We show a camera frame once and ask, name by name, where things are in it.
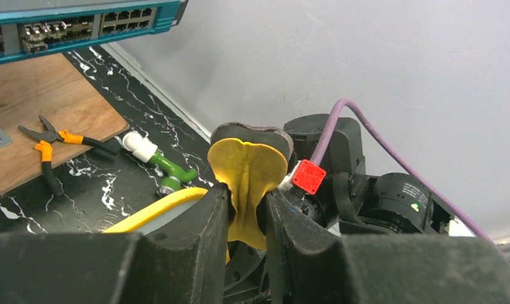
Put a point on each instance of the yellow and black eraser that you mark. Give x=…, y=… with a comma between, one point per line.
x=250, y=161

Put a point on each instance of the black marble pattern mat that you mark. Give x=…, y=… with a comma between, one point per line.
x=101, y=190

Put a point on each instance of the small white cylinder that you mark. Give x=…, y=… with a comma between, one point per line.
x=141, y=147

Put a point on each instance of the teal network switch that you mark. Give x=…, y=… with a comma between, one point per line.
x=29, y=29

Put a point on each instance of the yellow framed whiteboard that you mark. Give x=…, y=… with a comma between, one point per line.
x=146, y=215

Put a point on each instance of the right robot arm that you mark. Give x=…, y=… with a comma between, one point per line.
x=352, y=202

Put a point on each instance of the brown wooden board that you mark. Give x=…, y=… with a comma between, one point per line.
x=52, y=87

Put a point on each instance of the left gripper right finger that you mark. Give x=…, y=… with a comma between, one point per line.
x=308, y=264

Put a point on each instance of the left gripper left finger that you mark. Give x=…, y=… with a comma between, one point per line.
x=181, y=262

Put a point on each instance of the orange handled pliers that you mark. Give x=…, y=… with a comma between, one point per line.
x=44, y=144

